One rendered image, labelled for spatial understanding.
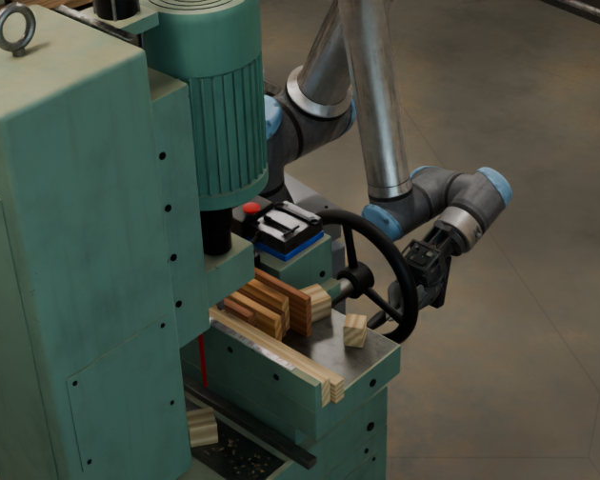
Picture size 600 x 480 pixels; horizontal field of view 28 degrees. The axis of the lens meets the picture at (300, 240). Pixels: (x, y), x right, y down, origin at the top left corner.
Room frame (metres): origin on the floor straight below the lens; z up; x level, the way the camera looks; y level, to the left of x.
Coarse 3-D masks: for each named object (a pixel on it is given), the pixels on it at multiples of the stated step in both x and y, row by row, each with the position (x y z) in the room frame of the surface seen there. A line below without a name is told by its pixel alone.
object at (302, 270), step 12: (324, 240) 1.69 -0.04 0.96; (264, 252) 1.66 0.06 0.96; (300, 252) 1.66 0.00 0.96; (312, 252) 1.66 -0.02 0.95; (324, 252) 1.69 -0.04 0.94; (264, 264) 1.63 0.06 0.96; (276, 264) 1.62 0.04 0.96; (288, 264) 1.62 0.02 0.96; (300, 264) 1.64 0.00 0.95; (312, 264) 1.66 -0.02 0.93; (324, 264) 1.69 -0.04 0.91; (276, 276) 1.61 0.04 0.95; (288, 276) 1.62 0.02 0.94; (300, 276) 1.64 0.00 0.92; (312, 276) 1.66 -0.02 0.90; (324, 276) 1.69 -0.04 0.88; (300, 288) 1.64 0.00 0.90
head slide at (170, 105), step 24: (168, 96) 1.38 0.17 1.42; (168, 120) 1.38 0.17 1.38; (168, 144) 1.38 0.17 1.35; (192, 144) 1.41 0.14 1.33; (168, 168) 1.37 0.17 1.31; (192, 168) 1.41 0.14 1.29; (168, 192) 1.37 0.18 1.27; (192, 192) 1.40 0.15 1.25; (168, 216) 1.37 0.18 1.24; (192, 216) 1.40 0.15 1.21; (168, 240) 1.36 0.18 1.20; (192, 240) 1.40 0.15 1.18; (192, 264) 1.39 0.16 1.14; (192, 288) 1.39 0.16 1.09; (192, 312) 1.39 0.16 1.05; (192, 336) 1.38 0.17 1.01
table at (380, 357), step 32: (320, 320) 1.54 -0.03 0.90; (192, 352) 1.51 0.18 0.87; (320, 352) 1.46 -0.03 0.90; (352, 352) 1.46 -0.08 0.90; (384, 352) 1.46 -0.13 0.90; (256, 384) 1.41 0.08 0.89; (352, 384) 1.39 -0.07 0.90; (384, 384) 1.44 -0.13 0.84; (288, 416) 1.36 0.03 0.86; (320, 416) 1.33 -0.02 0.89
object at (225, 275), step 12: (240, 240) 1.54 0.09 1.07; (228, 252) 1.51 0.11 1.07; (240, 252) 1.51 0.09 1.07; (252, 252) 1.53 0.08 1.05; (216, 264) 1.48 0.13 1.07; (228, 264) 1.49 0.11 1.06; (240, 264) 1.51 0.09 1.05; (252, 264) 1.53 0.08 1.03; (216, 276) 1.47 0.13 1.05; (228, 276) 1.49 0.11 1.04; (240, 276) 1.51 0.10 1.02; (252, 276) 1.53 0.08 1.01; (216, 288) 1.47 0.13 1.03; (228, 288) 1.49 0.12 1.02; (216, 300) 1.47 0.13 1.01
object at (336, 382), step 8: (232, 320) 1.50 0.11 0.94; (240, 320) 1.50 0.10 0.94; (248, 328) 1.48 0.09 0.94; (264, 336) 1.46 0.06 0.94; (272, 344) 1.44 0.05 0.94; (280, 344) 1.44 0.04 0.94; (288, 352) 1.42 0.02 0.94; (296, 352) 1.42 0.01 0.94; (304, 360) 1.40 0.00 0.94; (320, 368) 1.38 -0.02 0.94; (336, 376) 1.36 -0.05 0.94; (336, 384) 1.34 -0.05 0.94; (336, 392) 1.34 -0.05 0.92; (336, 400) 1.34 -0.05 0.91
